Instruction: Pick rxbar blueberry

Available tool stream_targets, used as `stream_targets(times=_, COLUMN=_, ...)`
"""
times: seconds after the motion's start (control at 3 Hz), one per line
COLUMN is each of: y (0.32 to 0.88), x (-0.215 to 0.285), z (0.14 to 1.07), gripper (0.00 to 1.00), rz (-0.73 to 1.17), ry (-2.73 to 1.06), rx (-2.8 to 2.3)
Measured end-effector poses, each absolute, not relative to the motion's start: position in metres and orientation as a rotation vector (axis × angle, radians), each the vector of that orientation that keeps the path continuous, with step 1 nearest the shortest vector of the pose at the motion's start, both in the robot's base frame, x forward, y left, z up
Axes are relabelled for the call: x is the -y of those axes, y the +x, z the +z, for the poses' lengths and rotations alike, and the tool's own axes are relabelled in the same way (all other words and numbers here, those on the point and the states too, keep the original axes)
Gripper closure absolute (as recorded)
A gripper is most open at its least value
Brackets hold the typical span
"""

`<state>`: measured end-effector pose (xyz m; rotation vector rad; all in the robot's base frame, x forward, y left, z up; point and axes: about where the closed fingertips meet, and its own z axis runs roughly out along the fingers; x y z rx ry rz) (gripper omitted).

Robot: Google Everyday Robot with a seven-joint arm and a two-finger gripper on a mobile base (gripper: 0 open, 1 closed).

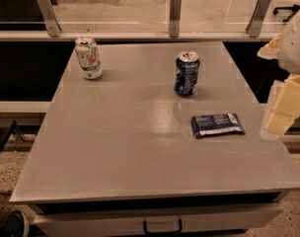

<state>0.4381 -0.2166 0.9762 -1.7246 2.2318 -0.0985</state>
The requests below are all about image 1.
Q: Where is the left metal rail bracket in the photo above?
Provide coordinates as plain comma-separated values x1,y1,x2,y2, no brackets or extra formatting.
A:
37,0,61,38

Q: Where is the right metal rail bracket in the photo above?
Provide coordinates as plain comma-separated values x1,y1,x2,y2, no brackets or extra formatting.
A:
246,0,271,38

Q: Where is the white drawer with black handle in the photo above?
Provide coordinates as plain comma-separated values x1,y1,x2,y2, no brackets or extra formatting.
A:
35,202,283,237

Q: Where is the dark round wheel object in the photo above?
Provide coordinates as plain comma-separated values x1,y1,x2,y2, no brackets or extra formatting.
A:
2,211,30,237

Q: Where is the middle metal rail bracket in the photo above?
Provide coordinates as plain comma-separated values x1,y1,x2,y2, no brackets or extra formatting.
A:
169,0,182,38

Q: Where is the white 7up soda can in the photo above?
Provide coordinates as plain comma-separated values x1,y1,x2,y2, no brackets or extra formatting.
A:
75,37,103,80

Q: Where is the blue pepsi soda can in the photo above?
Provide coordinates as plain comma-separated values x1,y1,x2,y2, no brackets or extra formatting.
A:
174,50,200,97

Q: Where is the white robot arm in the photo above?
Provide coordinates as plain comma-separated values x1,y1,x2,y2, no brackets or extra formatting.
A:
258,10,300,140

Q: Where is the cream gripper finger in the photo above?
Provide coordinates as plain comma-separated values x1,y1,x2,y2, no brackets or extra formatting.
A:
263,74,300,136

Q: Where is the metal rail bracket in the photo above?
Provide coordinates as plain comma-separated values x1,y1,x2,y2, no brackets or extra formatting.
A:
37,0,61,38
169,0,182,38
246,0,271,38

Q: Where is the black office chair base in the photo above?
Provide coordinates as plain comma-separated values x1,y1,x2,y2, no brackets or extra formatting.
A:
273,4,300,23

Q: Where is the black side table edge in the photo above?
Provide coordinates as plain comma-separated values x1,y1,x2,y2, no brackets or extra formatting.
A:
0,114,18,166

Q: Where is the blue rxbar blueberry wrapper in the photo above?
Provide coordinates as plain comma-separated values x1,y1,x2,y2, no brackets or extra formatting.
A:
190,113,245,138

